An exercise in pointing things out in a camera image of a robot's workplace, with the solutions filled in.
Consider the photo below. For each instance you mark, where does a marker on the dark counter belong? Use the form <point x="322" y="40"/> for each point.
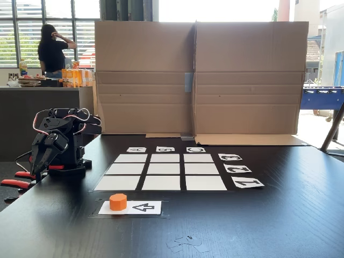
<point x="27" y="121"/>

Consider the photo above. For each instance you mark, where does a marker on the paper label number 1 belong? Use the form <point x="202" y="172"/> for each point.
<point x="258" y="185"/>

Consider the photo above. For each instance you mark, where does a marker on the grey metal leg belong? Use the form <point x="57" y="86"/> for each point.
<point x="332" y="131"/>

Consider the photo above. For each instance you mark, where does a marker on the red black bar clamp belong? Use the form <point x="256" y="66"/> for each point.
<point x="22" y="175"/>

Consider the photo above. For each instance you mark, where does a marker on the orange juice carton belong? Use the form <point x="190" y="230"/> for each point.
<point x="67" y="78"/>
<point x="86" y="77"/>
<point x="77" y="78"/>

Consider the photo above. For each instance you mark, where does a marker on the wooden board with food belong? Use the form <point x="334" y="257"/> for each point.
<point x="29" y="80"/>

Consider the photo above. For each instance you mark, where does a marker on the white arrow paper sheet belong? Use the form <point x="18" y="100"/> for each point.
<point x="130" y="212"/>

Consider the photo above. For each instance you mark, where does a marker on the white grid square sheet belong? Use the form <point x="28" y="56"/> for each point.
<point x="206" y="183"/>
<point x="130" y="158"/>
<point x="161" y="183"/>
<point x="201" y="168"/>
<point x="164" y="158"/>
<point x="117" y="183"/>
<point x="163" y="168"/>
<point x="125" y="168"/>
<point x="199" y="158"/>

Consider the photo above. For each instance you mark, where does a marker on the yellow drink bottle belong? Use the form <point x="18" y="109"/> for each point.
<point x="23" y="68"/>

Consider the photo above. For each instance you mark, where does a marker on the paper label letter C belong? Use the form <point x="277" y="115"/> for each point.
<point x="189" y="151"/>

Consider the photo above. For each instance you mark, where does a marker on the person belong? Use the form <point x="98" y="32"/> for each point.
<point x="51" y="56"/>

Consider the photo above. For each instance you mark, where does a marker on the large brown cardboard box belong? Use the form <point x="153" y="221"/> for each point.
<point x="250" y="53"/>
<point x="142" y="53"/>

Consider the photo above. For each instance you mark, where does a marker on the paper label letter A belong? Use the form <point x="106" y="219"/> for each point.
<point x="129" y="151"/>

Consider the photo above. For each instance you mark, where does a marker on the round orange token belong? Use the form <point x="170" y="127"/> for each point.
<point x="118" y="203"/>

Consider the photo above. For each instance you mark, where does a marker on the grey duct tape strip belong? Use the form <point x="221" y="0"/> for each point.
<point x="187" y="137"/>
<point x="189" y="82"/>

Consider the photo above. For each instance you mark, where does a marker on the paper label number 3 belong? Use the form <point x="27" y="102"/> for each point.
<point x="221" y="155"/>

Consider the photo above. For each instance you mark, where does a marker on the blue table football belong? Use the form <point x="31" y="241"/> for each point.
<point x="322" y="99"/>

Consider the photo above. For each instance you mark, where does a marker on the paper label letter B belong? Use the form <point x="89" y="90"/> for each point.
<point x="158" y="151"/>

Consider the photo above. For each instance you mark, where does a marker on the paper label number 2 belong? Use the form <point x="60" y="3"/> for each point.
<point x="248" y="170"/>

